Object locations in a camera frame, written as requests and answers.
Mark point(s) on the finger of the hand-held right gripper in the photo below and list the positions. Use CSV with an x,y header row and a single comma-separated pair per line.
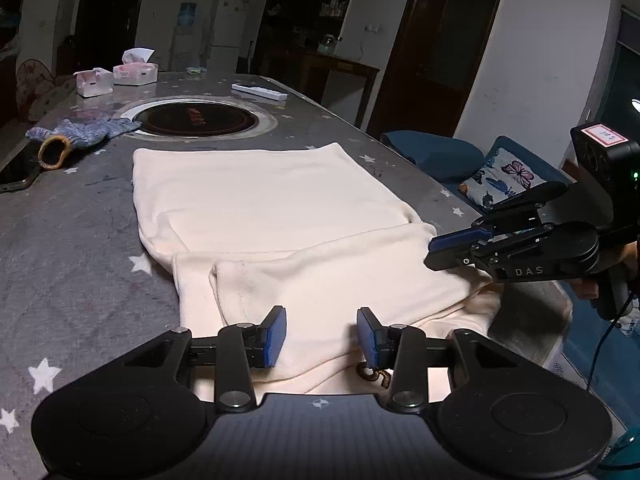
x,y
460,240
455,260

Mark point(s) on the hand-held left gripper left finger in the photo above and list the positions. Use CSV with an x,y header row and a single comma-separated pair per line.
x,y
276,335

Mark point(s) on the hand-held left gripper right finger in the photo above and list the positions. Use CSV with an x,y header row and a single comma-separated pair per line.
x,y
367,337

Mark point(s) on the cream sweater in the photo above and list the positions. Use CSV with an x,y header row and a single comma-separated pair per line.
x,y
275,210

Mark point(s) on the person's right hand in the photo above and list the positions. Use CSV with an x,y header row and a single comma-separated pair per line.
x,y
585,290

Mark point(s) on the butterfly print cushion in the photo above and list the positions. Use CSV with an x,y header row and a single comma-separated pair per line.
x,y
505,180

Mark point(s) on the blue sofa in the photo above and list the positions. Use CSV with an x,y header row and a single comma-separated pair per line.
x,y
435,152

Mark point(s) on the dark wooden desk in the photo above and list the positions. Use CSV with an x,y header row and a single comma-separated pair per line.
x,y
340,62

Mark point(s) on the grey star-print table mat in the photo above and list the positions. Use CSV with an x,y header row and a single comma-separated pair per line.
x,y
75,240

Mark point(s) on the round built-in induction cooktop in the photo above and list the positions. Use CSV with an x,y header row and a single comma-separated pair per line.
x,y
195,117

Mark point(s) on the glass kettle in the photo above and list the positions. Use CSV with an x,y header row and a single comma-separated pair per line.
x,y
327,45

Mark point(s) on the white remote control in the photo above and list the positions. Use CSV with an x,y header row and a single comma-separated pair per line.
x,y
260,91

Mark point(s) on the crumpled plastic packet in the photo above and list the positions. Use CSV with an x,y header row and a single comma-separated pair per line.
x,y
197,70

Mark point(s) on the grey knit work glove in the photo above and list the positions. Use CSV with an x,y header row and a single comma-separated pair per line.
x,y
85,130

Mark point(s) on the large pink tissue box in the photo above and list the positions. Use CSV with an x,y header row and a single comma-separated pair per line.
x,y
135,74

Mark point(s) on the white water dispenser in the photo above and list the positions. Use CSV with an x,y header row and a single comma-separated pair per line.
x,y
185,50

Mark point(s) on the dark smartphone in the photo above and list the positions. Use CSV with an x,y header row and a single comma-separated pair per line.
x,y
15,175

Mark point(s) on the small pink-white tissue pack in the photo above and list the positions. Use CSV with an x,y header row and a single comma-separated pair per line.
x,y
95,82

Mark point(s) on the white refrigerator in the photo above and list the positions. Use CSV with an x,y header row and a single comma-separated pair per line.
x,y
227,25

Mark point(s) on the blue water bottle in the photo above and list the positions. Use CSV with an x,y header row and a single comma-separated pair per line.
x,y
187,15

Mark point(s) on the patterned folding food cover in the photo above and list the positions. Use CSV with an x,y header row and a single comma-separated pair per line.
x,y
35,80

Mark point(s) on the dark wooden door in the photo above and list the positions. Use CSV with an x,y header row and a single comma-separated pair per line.
x,y
115,10

